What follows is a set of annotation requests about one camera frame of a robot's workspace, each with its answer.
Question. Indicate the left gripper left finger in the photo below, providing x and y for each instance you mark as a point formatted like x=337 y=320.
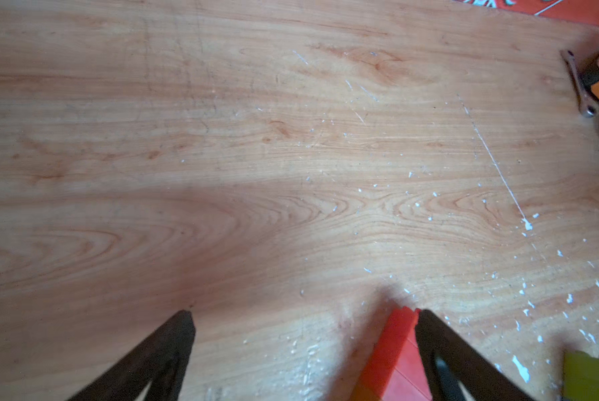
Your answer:
x=155 y=368

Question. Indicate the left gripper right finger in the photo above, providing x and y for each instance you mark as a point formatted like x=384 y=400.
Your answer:
x=452 y=366

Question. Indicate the small red lego brick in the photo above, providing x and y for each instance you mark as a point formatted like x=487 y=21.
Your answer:
x=395 y=369

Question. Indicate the lime green lego brick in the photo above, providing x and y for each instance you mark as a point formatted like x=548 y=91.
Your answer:
x=581 y=377

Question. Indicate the brown lego brick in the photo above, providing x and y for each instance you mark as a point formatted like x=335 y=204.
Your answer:
x=362 y=393

